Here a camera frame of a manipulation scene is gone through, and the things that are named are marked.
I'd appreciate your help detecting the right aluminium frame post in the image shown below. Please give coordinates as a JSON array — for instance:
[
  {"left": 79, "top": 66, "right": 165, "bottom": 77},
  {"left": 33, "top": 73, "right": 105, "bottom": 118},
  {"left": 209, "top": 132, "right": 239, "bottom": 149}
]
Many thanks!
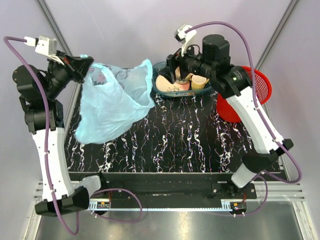
[{"left": 255, "top": 0, "right": 300, "bottom": 71}]

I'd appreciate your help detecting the aluminium front rail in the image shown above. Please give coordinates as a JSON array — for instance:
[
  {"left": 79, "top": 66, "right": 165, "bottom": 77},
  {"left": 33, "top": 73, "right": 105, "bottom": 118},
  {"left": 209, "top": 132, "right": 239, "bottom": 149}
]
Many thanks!
[{"left": 33, "top": 181, "right": 307, "bottom": 213}]

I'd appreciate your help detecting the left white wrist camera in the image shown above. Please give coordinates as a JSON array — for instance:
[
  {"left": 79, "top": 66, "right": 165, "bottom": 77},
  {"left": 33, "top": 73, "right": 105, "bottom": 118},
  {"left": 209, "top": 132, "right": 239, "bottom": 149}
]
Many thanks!
[{"left": 24, "top": 35, "right": 64, "bottom": 65}]

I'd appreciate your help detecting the cream floral plate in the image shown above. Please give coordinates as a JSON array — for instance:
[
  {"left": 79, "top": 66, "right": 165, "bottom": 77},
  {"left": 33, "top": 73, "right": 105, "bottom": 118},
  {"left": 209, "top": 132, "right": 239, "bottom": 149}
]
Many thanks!
[{"left": 155, "top": 67, "right": 192, "bottom": 92}]

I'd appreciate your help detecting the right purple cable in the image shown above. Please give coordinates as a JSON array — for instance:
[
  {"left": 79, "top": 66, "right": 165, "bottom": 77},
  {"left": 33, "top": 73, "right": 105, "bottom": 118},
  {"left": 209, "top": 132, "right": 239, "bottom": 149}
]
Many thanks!
[{"left": 186, "top": 21, "right": 303, "bottom": 217}]

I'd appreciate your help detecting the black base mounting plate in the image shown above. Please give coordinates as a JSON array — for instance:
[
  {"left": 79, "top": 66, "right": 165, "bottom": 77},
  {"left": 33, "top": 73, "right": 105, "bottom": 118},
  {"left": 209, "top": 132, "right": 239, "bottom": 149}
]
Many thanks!
[{"left": 72, "top": 171, "right": 258, "bottom": 210}]

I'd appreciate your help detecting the light blue plastic trash bag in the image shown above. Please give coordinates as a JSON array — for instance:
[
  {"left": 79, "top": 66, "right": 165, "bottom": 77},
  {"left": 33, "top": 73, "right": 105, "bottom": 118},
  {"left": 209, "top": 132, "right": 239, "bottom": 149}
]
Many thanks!
[{"left": 74, "top": 59, "right": 155, "bottom": 145}]

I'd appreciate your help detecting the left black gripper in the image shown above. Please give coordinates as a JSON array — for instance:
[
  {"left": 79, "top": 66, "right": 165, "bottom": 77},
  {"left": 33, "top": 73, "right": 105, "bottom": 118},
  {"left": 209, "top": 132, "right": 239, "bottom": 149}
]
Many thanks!
[{"left": 44, "top": 49, "right": 94, "bottom": 98}]

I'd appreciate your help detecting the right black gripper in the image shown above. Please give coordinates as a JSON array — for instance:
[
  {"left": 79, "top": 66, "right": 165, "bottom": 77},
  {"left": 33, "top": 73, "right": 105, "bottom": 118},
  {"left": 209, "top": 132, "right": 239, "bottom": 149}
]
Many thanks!
[{"left": 158, "top": 37, "right": 215, "bottom": 85}]

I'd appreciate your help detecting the left aluminium frame post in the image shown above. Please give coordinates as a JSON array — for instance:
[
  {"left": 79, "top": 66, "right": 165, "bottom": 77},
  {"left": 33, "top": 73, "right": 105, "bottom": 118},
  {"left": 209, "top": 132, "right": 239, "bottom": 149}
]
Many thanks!
[{"left": 35, "top": 0, "right": 72, "bottom": 56}]

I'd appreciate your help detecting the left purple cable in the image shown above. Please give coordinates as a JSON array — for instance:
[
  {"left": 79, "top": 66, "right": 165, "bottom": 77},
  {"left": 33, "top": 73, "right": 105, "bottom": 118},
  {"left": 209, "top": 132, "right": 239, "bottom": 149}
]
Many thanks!
[{"left": 2, "top": 36, "right": 81, "bottom": 237}]

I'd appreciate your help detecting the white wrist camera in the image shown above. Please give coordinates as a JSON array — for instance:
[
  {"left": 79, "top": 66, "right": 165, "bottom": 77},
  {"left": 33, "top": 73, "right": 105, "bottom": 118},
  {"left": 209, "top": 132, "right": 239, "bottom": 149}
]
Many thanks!
[
  {"left": 24, "top": 35, "right": 64, "bottom": 65},
  {"left": 174, "top": 23, "right": 197, "bottom": 57}
]

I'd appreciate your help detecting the teal plastic dish tub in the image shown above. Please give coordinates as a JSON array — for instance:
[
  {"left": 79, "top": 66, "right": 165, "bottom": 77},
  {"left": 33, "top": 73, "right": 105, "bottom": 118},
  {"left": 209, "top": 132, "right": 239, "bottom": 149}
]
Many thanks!
[{"left": 152, "top": 62, "right": 214, "bottom": 98}]

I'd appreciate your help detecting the purple cable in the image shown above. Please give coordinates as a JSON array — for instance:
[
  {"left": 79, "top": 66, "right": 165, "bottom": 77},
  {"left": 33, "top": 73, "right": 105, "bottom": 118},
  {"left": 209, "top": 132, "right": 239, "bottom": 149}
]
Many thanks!
[
  {"left": 2, "top": 36, "right": 81, "bottom": 237},
  {"left": 186, "top": 21, "right": 303, "bottom": 217}
]

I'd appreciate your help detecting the red mesh trash bin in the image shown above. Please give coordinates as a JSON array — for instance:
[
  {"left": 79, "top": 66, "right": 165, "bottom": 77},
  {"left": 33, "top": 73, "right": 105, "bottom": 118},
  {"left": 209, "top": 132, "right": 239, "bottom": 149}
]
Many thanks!
[{"left": 216, "top": 69, "right": 272, "bottom": 123}]

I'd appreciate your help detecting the yellow mug in tub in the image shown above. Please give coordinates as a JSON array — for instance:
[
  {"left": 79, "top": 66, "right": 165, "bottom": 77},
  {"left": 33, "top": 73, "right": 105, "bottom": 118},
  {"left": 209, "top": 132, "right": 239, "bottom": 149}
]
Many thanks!
[{"left": 191, "top": 74, "right": 209, "bottom": 91}]

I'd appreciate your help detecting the aluminium frame post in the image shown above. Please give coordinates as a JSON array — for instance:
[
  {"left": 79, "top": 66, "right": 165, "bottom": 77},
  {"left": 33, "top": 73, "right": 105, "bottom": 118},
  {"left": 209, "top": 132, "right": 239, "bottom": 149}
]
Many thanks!
[
  {"left": 255, "top": 0, "right": 300, "bottom": 71},
  {"left": 35, "top": 0, "right": 72, "bottom": 56}
]

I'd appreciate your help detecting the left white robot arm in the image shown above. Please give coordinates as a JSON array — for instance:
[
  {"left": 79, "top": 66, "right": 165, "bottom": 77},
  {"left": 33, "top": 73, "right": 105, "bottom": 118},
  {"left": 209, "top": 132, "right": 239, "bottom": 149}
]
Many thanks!
[{"left": 12, "top": 51, "right": 108, "bottom": 217}]

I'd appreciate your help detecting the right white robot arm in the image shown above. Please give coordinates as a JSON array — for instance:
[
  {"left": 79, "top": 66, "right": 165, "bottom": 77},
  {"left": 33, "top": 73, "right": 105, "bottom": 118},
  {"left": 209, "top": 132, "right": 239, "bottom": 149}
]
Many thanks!
[{"left": 166, "top": 33, "right": 294, "bottom": 199}]

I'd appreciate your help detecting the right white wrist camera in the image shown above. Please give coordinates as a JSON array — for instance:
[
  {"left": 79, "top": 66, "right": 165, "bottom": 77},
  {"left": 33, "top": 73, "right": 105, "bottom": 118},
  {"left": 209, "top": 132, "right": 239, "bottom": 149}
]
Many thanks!
[{"left": 174, "top": 23, "right": 197, "bottom": 57}]

